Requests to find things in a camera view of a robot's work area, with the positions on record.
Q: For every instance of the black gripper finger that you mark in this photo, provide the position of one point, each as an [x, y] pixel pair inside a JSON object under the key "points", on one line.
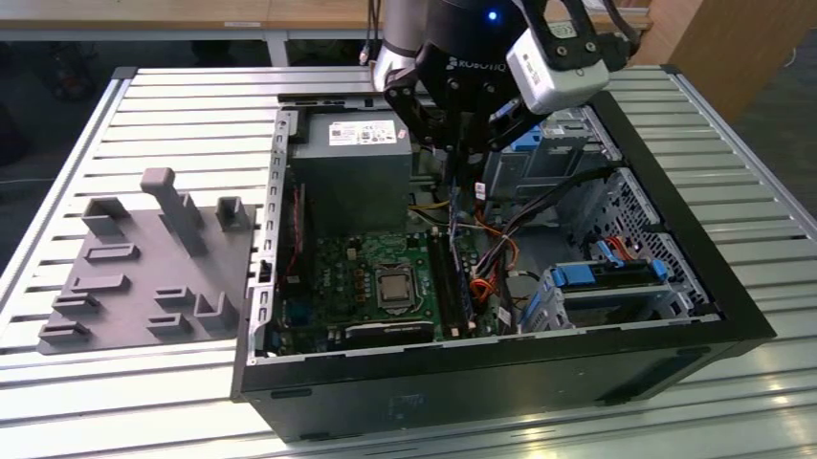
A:
{"points": [[508, 126], [415, 110]]}

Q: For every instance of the metal optical drive bay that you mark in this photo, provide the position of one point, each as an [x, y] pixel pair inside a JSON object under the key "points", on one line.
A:
{"points": [[568, 129]]}

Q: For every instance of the grey power supply unit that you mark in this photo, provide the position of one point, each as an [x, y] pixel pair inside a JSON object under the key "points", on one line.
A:
{"points": [[351, 191]]}

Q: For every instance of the perforated metal drive cage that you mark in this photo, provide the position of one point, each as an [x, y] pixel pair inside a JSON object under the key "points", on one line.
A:
{"points": [[632, 205]]}

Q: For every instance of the green Dell motherboard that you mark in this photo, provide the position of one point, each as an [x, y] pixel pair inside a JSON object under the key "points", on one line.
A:
{"points": [[338, 268]]}

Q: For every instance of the hard disk in blue carrier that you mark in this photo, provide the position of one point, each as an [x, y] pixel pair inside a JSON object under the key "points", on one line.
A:
{"points": [[613, 277]]}

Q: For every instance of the silver CPU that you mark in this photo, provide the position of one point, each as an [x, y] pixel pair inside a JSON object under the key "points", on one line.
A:
{"points": [[395, 288]]}

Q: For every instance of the wooden cabinet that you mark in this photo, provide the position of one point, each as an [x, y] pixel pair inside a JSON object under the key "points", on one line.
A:
{"points": [[735, 48]]}

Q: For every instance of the silver disk bay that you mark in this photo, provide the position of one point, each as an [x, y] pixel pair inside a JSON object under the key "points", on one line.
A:
{"points": [[613, 299]]}

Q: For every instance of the black case latch knob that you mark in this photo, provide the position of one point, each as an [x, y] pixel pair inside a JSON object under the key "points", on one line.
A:
{"points": [[262, 271]]}

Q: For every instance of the black graphics card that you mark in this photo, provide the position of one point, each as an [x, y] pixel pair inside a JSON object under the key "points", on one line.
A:
{"points": [[389, 332]]}

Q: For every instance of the black open PC case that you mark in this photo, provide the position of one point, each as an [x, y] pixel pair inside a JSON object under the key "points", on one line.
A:
{"points": [[446, 382]]}

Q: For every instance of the grey parts rack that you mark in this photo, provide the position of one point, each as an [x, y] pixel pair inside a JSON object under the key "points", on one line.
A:
{"points": [[140, 296]]}

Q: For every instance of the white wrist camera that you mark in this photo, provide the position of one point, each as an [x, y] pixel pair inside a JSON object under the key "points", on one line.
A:
{"points": [[562, 81]]}

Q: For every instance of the black camera bracket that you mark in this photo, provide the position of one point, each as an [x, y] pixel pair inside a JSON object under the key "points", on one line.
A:
{"points": [[574, 48]]}

